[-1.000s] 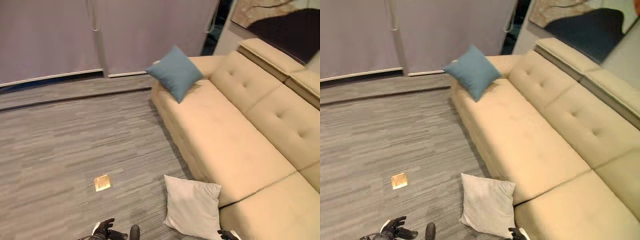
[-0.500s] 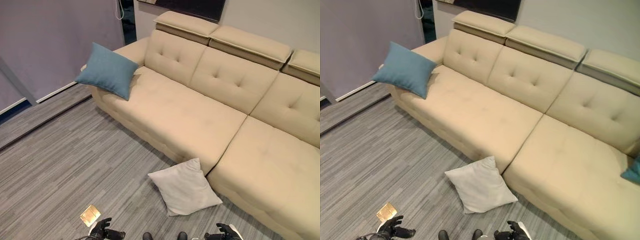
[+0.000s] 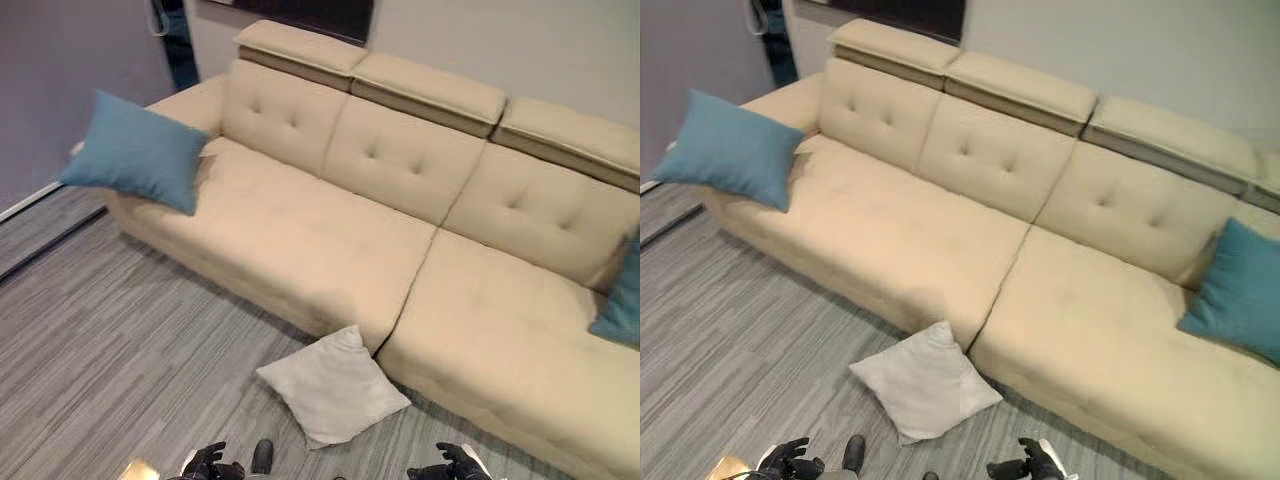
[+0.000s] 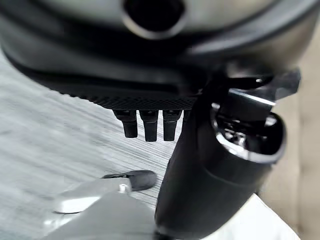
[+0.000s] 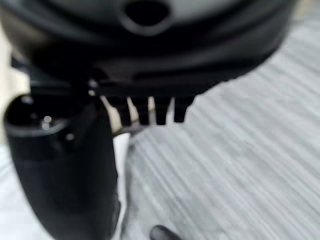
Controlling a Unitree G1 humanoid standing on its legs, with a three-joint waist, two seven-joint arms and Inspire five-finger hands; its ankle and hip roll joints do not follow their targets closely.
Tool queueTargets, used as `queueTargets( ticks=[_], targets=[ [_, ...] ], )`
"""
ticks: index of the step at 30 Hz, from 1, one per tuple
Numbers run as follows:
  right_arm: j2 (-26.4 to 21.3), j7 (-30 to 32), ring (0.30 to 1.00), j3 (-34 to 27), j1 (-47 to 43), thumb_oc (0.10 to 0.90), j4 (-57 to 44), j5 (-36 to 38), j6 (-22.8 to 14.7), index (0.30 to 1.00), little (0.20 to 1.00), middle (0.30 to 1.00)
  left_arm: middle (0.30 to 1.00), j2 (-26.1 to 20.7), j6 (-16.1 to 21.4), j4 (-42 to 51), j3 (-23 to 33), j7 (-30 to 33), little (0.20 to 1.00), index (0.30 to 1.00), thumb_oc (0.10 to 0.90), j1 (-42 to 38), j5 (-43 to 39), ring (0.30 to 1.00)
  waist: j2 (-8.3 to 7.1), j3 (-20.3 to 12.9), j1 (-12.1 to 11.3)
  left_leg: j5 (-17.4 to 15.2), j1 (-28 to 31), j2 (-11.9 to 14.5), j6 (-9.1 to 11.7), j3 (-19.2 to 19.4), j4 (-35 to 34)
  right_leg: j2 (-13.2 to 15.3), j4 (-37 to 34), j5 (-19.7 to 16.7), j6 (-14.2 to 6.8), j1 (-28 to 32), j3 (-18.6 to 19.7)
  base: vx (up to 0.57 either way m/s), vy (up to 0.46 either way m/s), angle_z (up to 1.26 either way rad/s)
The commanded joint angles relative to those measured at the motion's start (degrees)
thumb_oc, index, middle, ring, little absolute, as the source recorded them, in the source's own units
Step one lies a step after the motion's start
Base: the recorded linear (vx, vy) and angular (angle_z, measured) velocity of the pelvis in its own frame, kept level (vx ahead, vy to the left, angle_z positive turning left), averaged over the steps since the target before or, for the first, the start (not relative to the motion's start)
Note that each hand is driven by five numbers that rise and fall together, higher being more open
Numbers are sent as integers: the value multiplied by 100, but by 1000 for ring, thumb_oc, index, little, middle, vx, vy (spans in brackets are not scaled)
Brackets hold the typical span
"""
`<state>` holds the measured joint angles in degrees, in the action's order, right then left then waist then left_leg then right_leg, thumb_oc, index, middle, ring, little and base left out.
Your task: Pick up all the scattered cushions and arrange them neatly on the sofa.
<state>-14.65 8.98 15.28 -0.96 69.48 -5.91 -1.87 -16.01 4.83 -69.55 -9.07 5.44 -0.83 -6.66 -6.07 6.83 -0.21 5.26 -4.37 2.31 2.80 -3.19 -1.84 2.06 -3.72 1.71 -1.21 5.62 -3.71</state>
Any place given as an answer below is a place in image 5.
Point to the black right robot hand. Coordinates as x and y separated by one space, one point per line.
160 55

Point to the grey striped rug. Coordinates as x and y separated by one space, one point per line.
225 162

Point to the dark robot foot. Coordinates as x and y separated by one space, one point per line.
163 233

